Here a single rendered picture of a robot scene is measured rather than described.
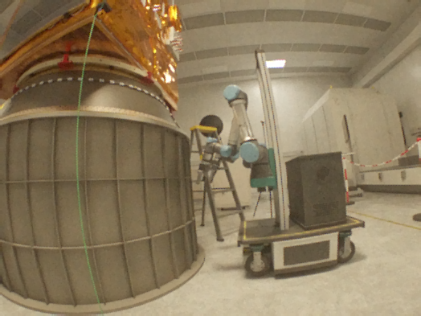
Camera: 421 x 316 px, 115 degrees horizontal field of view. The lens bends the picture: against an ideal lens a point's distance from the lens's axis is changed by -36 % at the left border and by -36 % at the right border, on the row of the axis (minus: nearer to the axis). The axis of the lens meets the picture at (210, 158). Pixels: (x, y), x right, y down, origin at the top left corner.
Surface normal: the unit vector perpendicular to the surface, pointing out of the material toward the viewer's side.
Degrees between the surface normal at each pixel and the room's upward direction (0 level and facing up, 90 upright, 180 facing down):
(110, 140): 90
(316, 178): 90
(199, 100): 90
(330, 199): 90
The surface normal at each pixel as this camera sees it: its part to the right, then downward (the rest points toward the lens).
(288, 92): -0.12, -0.11
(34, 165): 0.29, -0.14
